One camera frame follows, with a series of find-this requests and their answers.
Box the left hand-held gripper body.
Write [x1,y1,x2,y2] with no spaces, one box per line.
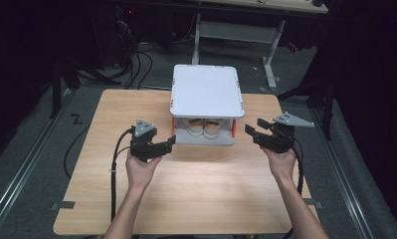
[129,119,158,163]

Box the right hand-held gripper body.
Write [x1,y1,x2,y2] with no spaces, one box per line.
[252,112,315,154]

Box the white and yellow shoe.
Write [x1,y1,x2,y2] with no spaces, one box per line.
[184,118,206,136]
[203,119,225,140]

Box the white box with lid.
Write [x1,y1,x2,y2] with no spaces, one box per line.
[168,64,246,147]

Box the person's left hand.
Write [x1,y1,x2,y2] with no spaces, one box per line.
[124,152,163,194]

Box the person's right hand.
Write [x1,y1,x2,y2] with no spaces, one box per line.
[261,146,298,187]

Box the dark metal stand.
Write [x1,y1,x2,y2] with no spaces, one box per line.
[277,66,339,140]
[48,56,120,120]

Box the grey tape strip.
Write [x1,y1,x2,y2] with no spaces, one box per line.
[50,200,77,211]
[303,197,323,209]

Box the white-framed desk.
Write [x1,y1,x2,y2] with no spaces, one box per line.
[190,0,329,91]

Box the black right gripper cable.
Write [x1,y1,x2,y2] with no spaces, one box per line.
[283,138,305,239]

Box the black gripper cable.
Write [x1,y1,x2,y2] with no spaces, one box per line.
[109,126,136,222]
[283,138,305,239]

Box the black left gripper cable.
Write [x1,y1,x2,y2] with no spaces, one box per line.
[109,126,136,222]

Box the thin black floor cable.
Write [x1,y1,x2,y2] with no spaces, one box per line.
[63,123,92,180]

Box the bundle of black floor cables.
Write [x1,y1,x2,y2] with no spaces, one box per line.
[112,13,154,91]

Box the metal floor rail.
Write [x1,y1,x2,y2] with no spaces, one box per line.
[309,108,376,239]
[0,88,75,239]

